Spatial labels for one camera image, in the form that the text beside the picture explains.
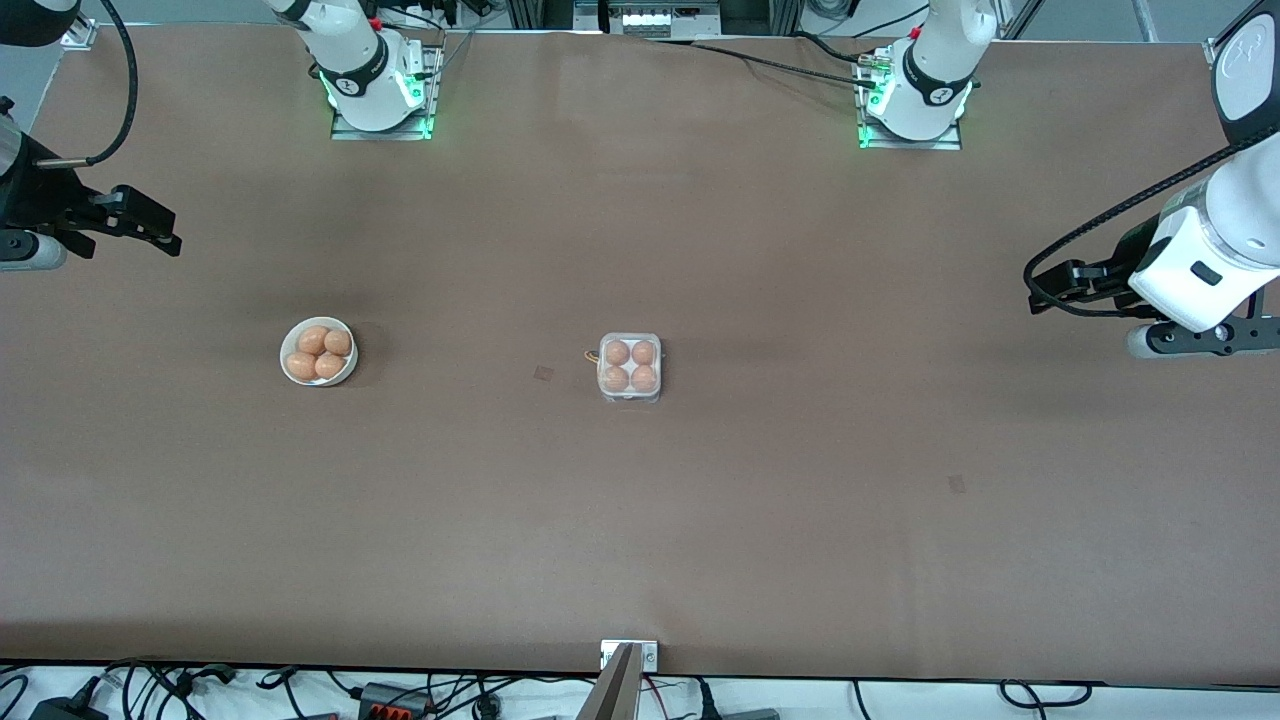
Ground black box orange connectors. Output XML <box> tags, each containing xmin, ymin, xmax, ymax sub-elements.
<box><xmin>357</xmin><ymin>682</ymin><xmax>438</xmax><ymax>720</ymax></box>

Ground white round bowl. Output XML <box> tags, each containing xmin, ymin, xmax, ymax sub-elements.
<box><xmin>280</xmin><ymin>316</ymin><xmax>359</xmax><ymax>388</ymax></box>

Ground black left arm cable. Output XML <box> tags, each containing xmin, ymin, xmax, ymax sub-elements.
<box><xmin>1022</xmin><ymin>130</ymin><xmax>1280</xmax><ymax>321</ymax></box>

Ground thick black table cable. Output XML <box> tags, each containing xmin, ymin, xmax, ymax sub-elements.
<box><xmin>640</xmin><ymin>36</ymin><xmax>883</xmax><ymax>91</ymax></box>

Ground metal equipment rack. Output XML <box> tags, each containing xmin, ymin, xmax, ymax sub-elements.
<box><xmin>505</xmin><ymin>0</ymin><xmax>803</xmax><ymax>39</ymax></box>

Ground clear plastic egg carton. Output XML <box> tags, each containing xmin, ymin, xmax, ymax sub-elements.
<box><xmin>596</xmin><ymin>332</ymin><xmax>664</xmax><ymax>405</ymax></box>

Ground small metal mounting plate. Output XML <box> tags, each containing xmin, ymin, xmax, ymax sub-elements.
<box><xmin>600</xmin><ymin>640</ymin><xmax>660</xmax><ymax>673</ymax></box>

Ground grey metal beam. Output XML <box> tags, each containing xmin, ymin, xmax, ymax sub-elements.
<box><xmin>577</xmin><ymin>643</ymin><xmax>644</xmax><ymax>720</ymax></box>

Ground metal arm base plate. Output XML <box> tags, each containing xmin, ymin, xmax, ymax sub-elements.
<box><xmin>856</xmin><ymin>45</ymin><xmax>963</xmax><ymax>151</ymax></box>
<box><xmin>330</xmin><ymin>40</ymin><xmax>441</xmax><ymax>141</ymax></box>

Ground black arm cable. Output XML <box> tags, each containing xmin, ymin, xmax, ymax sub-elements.
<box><xmin>1022</xmin><ymin>130</ymin><xmax>1280</xmax><ymax>321</ymax></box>
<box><xmin>40</xmin><ymin>0</ymin><xmax>138</xmax><ymax>169</ymax></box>

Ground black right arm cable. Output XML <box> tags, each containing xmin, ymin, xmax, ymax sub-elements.
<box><xmin>40</xmin><ymin>0</ymin><xmax>138</xmax><ymax>169</ymax></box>

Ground black power adapter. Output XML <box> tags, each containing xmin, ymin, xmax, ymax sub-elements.
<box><xmin>28</xmin><ymin>694</ymin><xmax>109</xmax><ymax>720</ymax></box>

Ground thin black table cable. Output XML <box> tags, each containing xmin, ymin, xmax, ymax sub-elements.
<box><xmin>793</xmin><ymin>31</ymin><xmax>868</xmax><ymax>64</ymax></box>

